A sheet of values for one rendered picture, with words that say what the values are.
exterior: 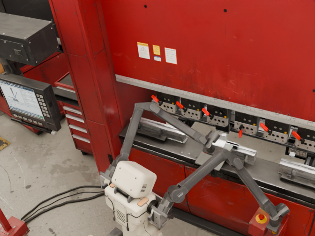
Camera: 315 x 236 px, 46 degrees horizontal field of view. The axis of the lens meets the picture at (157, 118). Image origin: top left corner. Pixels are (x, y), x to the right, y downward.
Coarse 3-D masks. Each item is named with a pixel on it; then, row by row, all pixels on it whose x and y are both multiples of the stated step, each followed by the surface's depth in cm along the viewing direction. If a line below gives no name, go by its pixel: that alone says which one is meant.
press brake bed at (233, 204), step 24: (168, 168) 302; (192, 168) 287; (192, 192) 305; (216, 192) 289; (240, 192) 275; (264, 192) 262; (192, 216) 338; (216, 216) 311; (240, 216) 292; (312, 216) 252
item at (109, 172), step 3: (111, 165) 230; (108, 168) 231; (111, 168) 229; (114, 168) 229; (102, 171) 234; (105, 171) 231; (108, 171) 229; (111, 171) 229; (102, 174) 230; (105, 174) 229; (108, 174) 228; (111, 174) 228; (108, 177) 227; (111, 177) 228; (111, 180) 226
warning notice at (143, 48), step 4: (140, 44) 252; (144, 44) 250; (140, 48) 254; (144, 48) 252; (148, 48) 250; (140, 52) 256; (144, 52) 254; (148, 52) 252; (140, 56) 258; (144, 56) 256; (148, 56) 254
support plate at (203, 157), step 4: (228, 144) 269; (228, 148) 266; (200, 156) 263; (204, 156) 262; (208, 156) 262; (196, 160) 260; (200, 160) 260; (204, 160) 260; (200, 164) 258; (220, 164) 255; (216, 168) 253; (220, 168) 253
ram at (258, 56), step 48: (144, 0) 228; (192, 0) 212; (240, 0) 197; (288, 0) 185; (192, 48) 232; (240, 48) 215; (288, 48) 200; (192, 96) 256; (240, 96) 236; (288, 96) 218
